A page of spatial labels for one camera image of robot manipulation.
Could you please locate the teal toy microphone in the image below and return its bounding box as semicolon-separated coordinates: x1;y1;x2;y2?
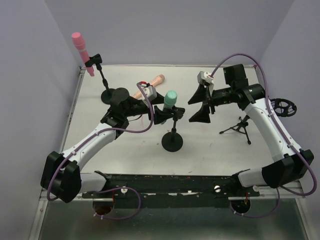
162;90;178;113

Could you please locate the black round-base mic stand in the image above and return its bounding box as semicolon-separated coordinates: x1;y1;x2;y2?
85;54;115;105

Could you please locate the pink toy microphone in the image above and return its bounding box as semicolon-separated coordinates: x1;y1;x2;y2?
71;32;95;77

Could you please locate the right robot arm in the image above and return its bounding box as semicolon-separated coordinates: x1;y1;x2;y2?
188;64;314;189

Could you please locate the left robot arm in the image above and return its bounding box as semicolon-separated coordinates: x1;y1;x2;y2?
40;82;177;203

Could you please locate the black tripod mic stand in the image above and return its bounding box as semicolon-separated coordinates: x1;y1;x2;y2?
219;115;252;145

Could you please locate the peach toy microphone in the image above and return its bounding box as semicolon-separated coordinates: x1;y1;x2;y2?
132;74;166;99

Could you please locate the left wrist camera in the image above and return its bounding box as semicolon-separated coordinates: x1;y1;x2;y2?
140;82;157;105

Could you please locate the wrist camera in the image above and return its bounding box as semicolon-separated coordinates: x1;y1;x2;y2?
197;71;215;94
140;82;157;105

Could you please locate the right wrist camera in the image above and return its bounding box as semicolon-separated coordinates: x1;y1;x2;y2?
197;71;215;94

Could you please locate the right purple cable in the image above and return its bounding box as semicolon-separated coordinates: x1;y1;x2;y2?
211;53;316;218

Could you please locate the black shock mount ring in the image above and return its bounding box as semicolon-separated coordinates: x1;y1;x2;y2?
271;98;298;118

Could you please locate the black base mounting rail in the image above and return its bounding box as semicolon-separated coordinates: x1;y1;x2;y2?
80;171;260;209

